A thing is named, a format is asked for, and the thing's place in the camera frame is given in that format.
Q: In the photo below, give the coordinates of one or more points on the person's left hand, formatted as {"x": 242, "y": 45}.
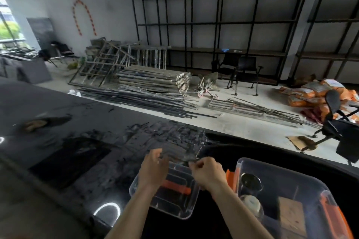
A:
{"x": 151, "y": 171}

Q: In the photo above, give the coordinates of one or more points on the person's right hand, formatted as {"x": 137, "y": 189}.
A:
{"x": 210, "y": 174}

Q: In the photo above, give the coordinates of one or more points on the person's right fingers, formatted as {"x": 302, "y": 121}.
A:
{"x": 197, "y": 164}

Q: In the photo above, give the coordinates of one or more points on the person's left fingers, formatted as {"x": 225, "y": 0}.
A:
{"x": 156, "y": 154}

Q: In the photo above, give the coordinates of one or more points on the clear plastic bag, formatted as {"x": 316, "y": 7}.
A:
{"x": 174, "y": 140}

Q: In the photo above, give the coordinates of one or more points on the person's left forearm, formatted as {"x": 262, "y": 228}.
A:
{"x": 131, "y": 213}

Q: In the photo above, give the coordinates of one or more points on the person's right forearm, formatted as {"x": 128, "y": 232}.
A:
{"x": 238, "y": 213}

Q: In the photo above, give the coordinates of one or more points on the clear lid with orange latch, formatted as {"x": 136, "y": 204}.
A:
{"x": 176, "y": 199}

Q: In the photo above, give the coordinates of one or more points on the metal cup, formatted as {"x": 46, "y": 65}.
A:
{"x": 250, "y": 183}

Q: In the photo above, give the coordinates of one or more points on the pile of dark metal rods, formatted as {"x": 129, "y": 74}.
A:
{"x": 140, "y": 100}

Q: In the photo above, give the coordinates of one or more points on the large black tub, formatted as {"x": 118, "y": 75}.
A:
{"x": 213, "y": 219}

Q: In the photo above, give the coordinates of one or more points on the white tape roll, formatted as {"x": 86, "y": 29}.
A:
{"x": 252, "y": 205}

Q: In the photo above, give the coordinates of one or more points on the caster wheels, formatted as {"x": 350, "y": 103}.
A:
{"x": 206, "y": 89}

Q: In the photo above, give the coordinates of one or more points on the stack of metal planks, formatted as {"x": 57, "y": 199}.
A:
{"x": 154, "y": 77}

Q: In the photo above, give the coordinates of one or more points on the pile of grey metal bars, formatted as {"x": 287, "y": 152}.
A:
{"x": 260, "y": 111}

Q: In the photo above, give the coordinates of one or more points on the clear storage bin orange latches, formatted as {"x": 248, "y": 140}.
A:
{"x": 294, "y": 185}

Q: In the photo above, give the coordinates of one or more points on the black chair with armrests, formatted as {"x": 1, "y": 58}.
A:
{"x": 248, "y": 72}
{"x": 225, "y": 66}

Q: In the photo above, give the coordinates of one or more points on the leaning metal scaffold frames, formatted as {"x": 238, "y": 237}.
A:
{"x": 103, "y": 62}

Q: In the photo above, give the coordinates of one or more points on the flat cardboard scrap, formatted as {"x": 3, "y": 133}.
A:
{"x": 301, "y": 142}

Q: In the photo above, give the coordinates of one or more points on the brown cardboard piece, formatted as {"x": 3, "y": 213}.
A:
{"x": 291, "y": 215}

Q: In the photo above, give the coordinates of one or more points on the blue item on shelf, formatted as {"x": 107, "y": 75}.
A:
{"x": 225, "y": 50}

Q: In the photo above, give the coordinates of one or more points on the pile of orange sacks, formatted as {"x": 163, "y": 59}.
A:
{"x": 317, "y": 93}

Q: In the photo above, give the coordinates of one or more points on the black folding chair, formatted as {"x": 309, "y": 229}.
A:
{"x": 56, "y": 52}

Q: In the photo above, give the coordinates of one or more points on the wide black metal shelving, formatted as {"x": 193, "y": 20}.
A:
{"x": 218, "y": 23}

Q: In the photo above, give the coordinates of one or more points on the black office chair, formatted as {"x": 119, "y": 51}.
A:
{"x": 340, "y": 132}

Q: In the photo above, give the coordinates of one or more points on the grey counter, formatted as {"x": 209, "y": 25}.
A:
{"x": 25, "y": 69}

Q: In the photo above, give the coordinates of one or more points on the dark chalkboard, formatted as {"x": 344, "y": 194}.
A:
{"x": 42, "y": 33}

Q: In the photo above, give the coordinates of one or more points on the window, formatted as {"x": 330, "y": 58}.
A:
{"x": 9, "y": 26}

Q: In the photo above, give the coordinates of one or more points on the orange arch wall decoration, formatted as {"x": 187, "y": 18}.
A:
{"x": 82, "y": 16}

